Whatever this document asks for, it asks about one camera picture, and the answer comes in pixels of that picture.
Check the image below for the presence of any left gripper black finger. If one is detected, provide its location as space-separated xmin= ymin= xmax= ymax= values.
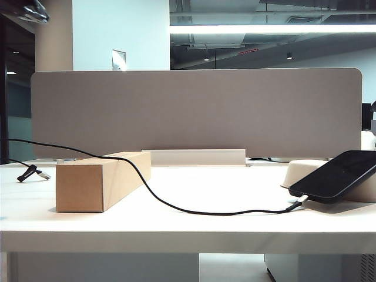
xmin=0 ymin=0 xmax=50 ymax=24

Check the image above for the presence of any black charging cable silver plug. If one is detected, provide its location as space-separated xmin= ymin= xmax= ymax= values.
xmin=8 ymin=138 xmax=309 ymax=217

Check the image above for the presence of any black smartphone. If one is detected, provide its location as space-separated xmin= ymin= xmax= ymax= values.
xmin=288 ymin=150 xmax=376 ymax=204

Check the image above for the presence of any brown cardboard box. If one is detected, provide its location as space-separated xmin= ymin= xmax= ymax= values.
xmin=55 ymin=152 xmax=152 ymax=213

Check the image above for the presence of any grey fabric desk divider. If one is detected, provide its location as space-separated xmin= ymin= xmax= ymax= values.
xmin=31 ymin=68 xmax=364 ymax=159

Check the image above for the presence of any long ceiling light strip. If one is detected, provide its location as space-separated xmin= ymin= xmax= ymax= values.
xmin=169 ymin=24 xmax=376 ymax=34

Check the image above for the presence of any grey desk leg panel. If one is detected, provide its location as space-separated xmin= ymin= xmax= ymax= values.
xmin=7 ymin=253 xmax=200 ymax=282

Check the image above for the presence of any beige pulp tray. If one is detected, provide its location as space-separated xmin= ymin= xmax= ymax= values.
xmin=280 ymin=159 xmax=376 ymax=203

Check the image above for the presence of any black monitor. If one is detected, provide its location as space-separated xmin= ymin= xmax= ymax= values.
xmin=361 ymin=100 xmax=376 ymax=130

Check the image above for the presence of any white rounded appliance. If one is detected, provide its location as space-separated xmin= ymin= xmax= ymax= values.
xmin=360 ymin=131 xmax=376 ymax=152

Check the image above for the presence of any white wall notice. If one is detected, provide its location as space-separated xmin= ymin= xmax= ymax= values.
xmin=112 ymin=49 xmax=126 ymax=71

